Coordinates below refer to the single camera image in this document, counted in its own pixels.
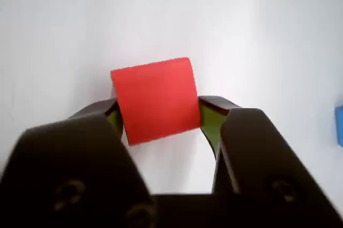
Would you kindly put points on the red lego block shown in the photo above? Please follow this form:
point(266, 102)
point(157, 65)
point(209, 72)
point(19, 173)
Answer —
point(156, 99)

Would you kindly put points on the blue lego block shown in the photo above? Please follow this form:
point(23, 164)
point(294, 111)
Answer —
point(339, 125)

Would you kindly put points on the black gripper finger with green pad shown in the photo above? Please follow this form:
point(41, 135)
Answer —
point(67, 163)
point(262, 158)

